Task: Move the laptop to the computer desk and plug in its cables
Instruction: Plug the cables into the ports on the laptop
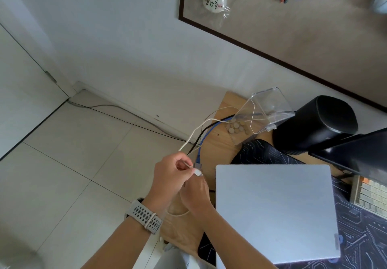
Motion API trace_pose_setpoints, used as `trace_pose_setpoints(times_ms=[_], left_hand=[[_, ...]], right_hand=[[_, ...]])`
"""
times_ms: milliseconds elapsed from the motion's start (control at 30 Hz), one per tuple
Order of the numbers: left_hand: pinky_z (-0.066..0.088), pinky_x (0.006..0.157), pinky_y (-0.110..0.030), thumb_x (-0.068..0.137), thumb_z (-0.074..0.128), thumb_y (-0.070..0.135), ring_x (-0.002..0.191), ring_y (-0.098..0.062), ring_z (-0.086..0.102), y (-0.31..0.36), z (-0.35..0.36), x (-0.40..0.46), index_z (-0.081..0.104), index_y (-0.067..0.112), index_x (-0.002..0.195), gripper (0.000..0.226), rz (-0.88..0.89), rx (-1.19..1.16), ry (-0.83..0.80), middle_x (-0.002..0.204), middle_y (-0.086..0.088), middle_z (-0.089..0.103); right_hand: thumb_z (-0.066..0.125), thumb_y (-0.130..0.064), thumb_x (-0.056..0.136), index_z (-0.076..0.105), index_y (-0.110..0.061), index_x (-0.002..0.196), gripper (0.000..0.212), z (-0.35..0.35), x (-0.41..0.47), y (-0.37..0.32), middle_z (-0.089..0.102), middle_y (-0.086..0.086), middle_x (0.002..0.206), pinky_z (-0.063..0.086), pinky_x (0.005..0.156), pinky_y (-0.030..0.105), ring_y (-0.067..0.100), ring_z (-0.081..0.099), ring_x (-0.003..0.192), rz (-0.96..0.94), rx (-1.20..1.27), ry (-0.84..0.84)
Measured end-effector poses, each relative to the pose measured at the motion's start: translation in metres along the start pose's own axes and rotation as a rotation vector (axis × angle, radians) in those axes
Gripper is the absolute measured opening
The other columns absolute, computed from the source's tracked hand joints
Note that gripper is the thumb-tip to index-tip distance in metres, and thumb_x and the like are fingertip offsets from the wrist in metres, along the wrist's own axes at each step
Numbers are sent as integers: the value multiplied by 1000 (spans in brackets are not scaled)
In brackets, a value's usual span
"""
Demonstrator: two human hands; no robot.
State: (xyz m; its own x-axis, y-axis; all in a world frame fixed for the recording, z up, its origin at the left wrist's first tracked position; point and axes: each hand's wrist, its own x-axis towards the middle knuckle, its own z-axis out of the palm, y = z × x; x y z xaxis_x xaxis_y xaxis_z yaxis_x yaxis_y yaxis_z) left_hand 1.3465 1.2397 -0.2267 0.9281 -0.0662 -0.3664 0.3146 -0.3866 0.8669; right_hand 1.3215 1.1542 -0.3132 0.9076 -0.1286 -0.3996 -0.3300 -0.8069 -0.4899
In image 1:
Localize person's left hand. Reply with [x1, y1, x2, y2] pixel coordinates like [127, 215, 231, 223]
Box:
[142, 152, 195, 215]

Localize clear acrylic box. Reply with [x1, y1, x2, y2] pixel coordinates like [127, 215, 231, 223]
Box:
[225, 87, 296, 145]

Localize white mechanical keyboard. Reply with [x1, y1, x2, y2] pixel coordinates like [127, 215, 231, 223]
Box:
[350, 175, 387, 219]

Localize black monitor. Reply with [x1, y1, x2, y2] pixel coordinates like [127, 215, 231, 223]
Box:
[308, 126, 387, 182]

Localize white door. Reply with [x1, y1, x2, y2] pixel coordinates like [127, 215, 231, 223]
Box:
[0, 23, 73, 161]

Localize brown-framed cork pin board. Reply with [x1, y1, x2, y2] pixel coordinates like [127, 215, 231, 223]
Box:
[178, 0, 387, 112]

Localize blue cable with grey adapter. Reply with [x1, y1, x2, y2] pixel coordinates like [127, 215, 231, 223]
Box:
[193, 120, 235, 170]

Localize black circuit-print desk mat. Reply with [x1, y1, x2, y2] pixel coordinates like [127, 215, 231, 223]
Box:
[198, 139, 387, 269]

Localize person's right hand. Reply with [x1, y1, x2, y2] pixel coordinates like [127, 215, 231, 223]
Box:
[179, 175, 216, 218]

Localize thin white wire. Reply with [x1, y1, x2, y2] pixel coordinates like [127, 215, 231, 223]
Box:
[201, 106, 242, 122]

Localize light grey trousers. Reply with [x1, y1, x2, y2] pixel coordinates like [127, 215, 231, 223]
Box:
[152, 243, 217, 269]

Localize person's left forearm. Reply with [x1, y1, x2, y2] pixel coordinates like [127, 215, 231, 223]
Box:
[80, 217, 152, 269]

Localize white charging cable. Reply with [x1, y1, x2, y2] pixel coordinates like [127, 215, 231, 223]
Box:
[168, 118, 234, 218]

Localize thin black floor cable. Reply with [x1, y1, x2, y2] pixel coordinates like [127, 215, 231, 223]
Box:
[90, 108, 190, 143]

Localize grey floor cable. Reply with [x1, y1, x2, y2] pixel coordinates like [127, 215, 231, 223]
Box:
[67, 99, 143, 122]

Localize person's right forearm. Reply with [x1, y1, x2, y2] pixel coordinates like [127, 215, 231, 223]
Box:
[195, 207, 279, 269]

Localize pile of coins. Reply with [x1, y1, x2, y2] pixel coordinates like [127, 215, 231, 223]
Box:
[227, 120, 250, 136]

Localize black cylindrical speaker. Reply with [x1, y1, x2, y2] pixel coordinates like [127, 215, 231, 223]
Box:
[272, 95, 359, 157]

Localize silver laptop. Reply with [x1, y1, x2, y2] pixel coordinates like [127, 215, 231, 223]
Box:
[215, 164, 341, 269]

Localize white perforated wristwatch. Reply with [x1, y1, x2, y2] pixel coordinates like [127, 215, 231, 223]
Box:
[124, 198, 164, 235]

